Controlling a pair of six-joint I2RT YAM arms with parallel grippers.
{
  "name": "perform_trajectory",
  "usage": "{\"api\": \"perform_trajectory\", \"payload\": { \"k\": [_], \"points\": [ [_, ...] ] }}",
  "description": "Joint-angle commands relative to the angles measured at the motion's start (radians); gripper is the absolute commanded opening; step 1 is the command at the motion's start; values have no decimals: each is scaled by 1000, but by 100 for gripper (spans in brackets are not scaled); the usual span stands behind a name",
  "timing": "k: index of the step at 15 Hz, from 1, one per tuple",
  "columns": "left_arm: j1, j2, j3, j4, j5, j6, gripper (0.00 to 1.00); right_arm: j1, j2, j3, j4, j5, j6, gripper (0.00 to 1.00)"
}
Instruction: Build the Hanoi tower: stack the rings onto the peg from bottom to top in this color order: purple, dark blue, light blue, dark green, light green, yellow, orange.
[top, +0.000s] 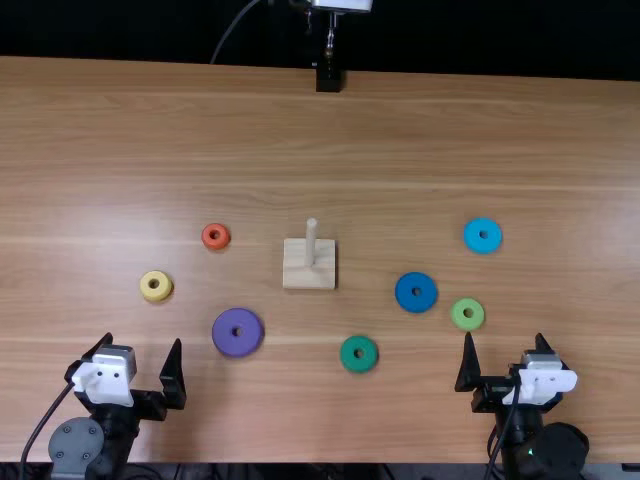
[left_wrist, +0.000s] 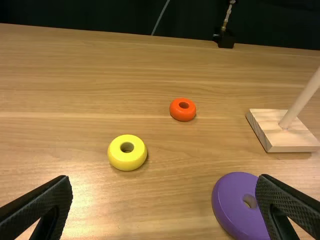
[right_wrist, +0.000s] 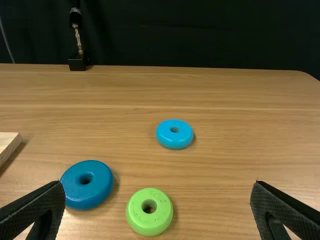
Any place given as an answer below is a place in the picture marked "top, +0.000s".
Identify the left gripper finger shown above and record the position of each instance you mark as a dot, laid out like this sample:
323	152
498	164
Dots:
174	380
101	343

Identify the black clamp stand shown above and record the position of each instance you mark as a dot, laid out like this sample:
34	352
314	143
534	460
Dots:
329	80

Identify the wooden peg base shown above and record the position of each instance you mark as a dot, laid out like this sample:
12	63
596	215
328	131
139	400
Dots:
320	275

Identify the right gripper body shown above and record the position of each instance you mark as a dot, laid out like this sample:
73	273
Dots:
490	396

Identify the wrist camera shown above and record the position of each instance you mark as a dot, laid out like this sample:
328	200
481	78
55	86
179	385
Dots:
542	380
107	377

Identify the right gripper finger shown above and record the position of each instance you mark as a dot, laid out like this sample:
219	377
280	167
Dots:
542	345
469	372

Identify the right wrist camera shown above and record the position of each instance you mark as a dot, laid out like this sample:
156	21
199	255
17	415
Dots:
542	380

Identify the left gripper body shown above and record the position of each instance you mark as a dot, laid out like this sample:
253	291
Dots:
150	406

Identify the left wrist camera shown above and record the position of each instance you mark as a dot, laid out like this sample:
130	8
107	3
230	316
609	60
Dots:
107	377

